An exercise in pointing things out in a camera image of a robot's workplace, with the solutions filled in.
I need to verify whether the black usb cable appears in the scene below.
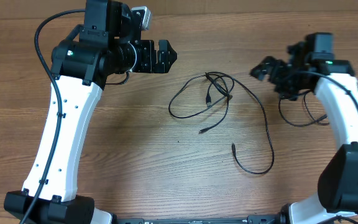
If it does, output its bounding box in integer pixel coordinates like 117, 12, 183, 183
168, 72, 236, 134

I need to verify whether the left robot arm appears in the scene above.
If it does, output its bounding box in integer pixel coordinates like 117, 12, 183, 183
4, 0, 177, 224

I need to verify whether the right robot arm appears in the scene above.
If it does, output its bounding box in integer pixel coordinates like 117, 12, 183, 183
250, 32, 358, 223

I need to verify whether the cardboard backdrop panel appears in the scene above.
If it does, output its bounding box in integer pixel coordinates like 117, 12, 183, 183
0, 0, 358, 19

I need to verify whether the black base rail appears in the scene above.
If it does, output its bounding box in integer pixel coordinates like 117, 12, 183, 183
110, 203, 358, 224

